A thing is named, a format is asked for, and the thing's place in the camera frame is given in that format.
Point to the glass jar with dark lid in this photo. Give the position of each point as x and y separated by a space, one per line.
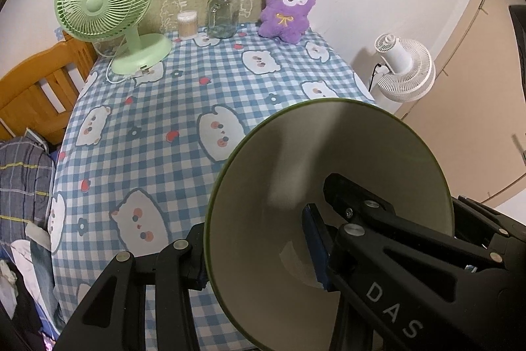
224 18

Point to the white crumpled cloth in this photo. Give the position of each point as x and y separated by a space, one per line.
8 273

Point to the floral ceramic bowl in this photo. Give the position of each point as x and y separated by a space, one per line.
328 137

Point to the beige cabinet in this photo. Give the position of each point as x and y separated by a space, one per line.
472 108

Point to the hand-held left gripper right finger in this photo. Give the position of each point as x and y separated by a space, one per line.
316 248

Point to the purple plush toy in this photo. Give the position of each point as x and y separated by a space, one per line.
287 18

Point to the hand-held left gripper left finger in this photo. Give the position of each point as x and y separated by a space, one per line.
196 260

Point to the blue denim garment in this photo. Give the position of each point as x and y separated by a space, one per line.
41 273

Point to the blue checked tablecloth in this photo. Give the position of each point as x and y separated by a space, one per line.
172 96

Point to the cotton swab box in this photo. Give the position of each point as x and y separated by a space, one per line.
187 26

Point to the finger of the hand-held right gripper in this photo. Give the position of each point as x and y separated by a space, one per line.
411 293
493 227

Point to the green desk fan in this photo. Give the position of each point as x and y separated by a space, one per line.
94 1

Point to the white desk fan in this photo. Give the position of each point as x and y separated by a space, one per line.
396 55

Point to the grey plaid bedding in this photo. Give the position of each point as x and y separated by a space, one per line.
20 178

